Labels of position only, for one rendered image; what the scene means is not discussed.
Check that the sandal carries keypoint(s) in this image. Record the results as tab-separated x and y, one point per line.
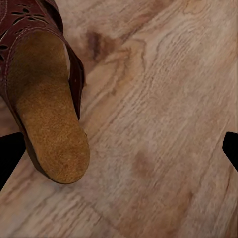
34	85

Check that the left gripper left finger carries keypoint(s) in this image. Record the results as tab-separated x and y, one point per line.
12	148

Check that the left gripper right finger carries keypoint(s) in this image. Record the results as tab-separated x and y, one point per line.
230	148

